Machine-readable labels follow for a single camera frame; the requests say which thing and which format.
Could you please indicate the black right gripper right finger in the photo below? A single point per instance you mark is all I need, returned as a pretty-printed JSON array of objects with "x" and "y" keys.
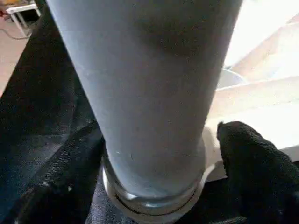
[{"x": 261, "y": 177}]

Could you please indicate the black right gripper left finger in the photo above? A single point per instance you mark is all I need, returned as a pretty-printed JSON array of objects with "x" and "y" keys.
[{"x": 51, "y": 186}]

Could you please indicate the white plastic table leg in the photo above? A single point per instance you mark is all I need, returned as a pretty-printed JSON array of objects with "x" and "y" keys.
[{"x": 149, "y": 70}]

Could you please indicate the black work mat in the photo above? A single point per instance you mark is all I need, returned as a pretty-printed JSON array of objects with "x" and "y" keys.
[{"x": 42, "y": 93}]

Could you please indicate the white frame furniture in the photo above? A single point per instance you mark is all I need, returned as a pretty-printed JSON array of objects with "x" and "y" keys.
[{"x": 21, "y": 8}]

